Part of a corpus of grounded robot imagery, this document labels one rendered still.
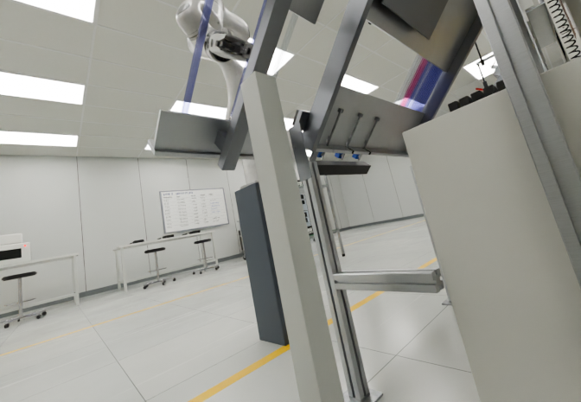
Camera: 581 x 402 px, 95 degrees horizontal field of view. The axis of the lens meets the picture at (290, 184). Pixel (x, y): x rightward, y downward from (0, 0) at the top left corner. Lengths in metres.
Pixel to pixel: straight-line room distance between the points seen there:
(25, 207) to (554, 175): 7.33
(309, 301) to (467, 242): 0.32
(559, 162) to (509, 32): 0.22
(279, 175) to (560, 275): 0.49
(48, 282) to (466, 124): 7.07
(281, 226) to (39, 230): 6.83
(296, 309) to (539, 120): 0.51
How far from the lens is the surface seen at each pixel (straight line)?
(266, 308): 1.30
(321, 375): 0.60
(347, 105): 0.92
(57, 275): 7.15
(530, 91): 0.57
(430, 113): 1.38
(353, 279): 0.73
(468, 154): 0.61
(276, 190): 0.54
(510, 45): 0.60
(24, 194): 7.37
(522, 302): 0.64
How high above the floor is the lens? 0.46
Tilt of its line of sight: 10 degrees up
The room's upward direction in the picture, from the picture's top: 12 degrees counter-clockwise
